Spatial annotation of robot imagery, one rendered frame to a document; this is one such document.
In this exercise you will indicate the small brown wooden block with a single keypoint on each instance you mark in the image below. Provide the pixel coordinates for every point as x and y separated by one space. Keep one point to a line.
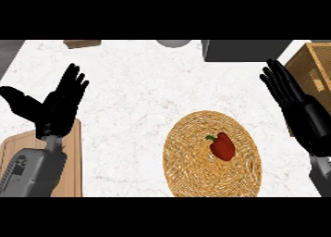
81 43

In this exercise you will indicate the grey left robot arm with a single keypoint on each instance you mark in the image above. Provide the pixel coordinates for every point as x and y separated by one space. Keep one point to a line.
31 172

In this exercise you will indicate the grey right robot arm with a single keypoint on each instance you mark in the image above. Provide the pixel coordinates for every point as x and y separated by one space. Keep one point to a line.
325 176

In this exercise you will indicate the round woven straw placemat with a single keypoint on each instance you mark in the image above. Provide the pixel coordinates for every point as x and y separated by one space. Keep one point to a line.
211 154

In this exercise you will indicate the wooden cutting board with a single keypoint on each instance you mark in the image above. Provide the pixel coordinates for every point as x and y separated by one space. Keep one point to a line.
70 166

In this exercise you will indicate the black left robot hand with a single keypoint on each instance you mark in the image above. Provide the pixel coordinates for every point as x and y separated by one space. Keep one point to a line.
58 108

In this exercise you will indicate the wicker basket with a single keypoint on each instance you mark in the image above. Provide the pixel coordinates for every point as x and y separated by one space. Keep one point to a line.
317 74

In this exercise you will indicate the red bell pepper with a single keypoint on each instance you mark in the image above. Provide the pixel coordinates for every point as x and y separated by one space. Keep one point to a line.
223 147

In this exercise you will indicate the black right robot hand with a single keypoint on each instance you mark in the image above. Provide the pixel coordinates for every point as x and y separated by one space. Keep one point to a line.
308 117

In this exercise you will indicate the dark grey appliance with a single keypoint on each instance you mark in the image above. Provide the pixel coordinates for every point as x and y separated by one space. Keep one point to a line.
245 50

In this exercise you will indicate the grey round bowl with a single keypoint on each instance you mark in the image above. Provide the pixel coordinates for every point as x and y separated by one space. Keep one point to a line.
173 43

